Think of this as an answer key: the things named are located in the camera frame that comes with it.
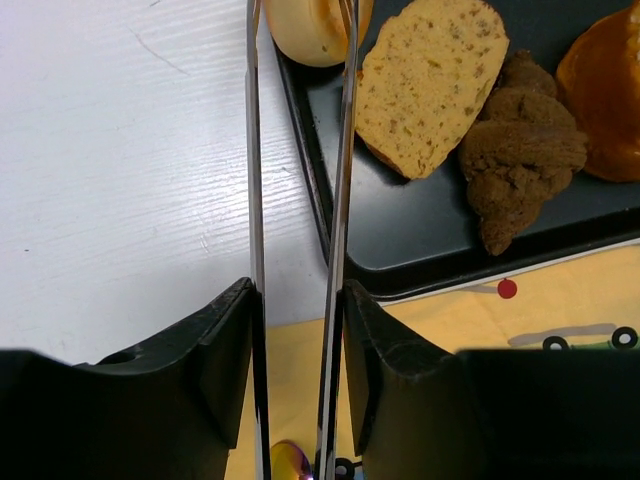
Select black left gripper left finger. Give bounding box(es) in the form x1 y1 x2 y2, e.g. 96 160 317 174
1 278 253 479

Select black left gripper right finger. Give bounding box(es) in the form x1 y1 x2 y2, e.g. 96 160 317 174
343 281 639 479

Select metal tongs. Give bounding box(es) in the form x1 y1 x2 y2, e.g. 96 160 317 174
245 1 359 479

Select glazed donut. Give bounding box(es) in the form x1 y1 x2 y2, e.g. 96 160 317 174
262 0 348 68

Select bread slice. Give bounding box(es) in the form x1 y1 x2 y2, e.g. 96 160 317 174
355 0 509 180

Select iridescent purple spoon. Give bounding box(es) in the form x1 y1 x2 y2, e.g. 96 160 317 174
270 440 313 480

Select black baking tray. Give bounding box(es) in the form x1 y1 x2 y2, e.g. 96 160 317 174
273 0 640 302

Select yellow cartoon placemat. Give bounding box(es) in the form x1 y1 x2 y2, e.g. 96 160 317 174
236 244 640 480

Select brown chocolate croissant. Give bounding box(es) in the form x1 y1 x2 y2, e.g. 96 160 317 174
458 50 587 256

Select orange bundt cake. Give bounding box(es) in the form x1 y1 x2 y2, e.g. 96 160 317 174
556 1 639 182

